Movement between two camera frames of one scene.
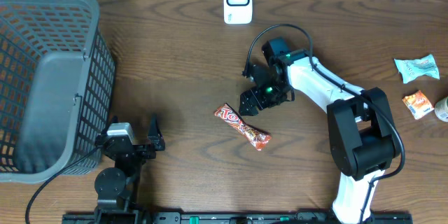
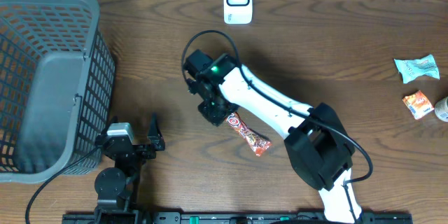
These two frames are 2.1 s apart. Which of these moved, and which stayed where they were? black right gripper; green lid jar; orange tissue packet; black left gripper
Moved: black right gripper
Stayed: green lid jar; black left gripper; orange tissue packet
